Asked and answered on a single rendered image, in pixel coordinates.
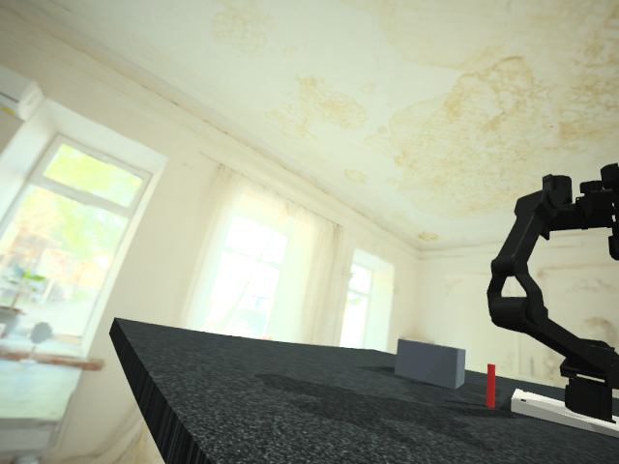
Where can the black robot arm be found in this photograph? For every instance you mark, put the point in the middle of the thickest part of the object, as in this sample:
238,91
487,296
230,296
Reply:
537,214

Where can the red peg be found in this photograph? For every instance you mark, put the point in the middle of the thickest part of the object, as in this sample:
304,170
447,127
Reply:
490,391

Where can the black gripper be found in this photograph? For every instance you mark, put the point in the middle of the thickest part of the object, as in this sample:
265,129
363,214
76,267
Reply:
610,178

